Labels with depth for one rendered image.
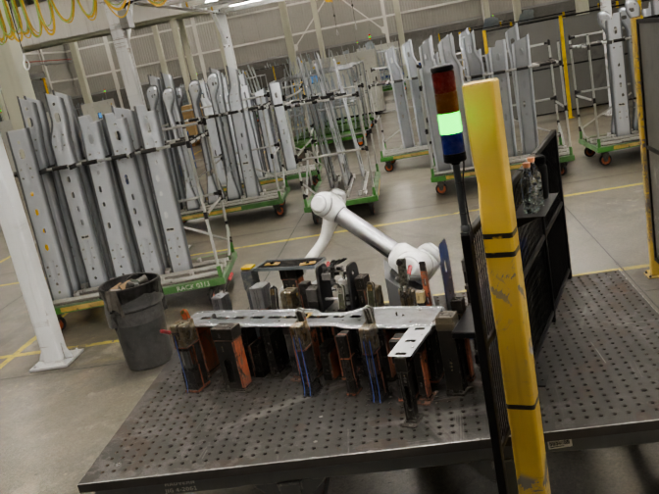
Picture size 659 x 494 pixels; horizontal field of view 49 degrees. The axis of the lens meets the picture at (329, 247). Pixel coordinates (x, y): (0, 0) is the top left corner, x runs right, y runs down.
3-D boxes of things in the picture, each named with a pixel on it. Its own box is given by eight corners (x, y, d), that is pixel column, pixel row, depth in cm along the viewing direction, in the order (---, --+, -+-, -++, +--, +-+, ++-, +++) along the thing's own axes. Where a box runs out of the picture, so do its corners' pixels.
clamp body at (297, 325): (298, 397, 332) (282, 327, 323) (310, 384, 342) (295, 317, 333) (316, 398, 327) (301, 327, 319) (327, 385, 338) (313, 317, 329)
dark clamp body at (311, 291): (314, 361, 368) (298, 291, 358) (325, 350, 379) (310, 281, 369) (332, 362, 363) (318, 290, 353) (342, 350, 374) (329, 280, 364)
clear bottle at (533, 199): (522, 215, 282) (516, 165, 277) (525, 211, 288) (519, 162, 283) (538, 214, 279) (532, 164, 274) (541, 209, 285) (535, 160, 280)
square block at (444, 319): (446, 396, 306) (433, 318, 297) (451, 386, 313) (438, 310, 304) (465, 396, 303) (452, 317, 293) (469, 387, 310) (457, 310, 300)
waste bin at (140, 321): (110, 379, 582) (85, 295, 564) (134, 352, 634) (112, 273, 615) (169, 371, 575) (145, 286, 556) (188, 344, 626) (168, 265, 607)
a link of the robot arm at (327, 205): (438, 261, 393) (429, 263, 372) (423, 285, 396) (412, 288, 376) (329, 185, 416) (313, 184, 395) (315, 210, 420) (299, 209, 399)
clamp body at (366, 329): (365, 404, 313) (351, 330, 305) (375, 391, 324) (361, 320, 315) (384, 405, 309) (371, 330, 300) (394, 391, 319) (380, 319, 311)
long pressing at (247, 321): (173, 329, 367) (172, 326, 366) (198, 312, 386) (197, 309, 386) (432, 328, 305) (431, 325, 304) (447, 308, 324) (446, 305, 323)
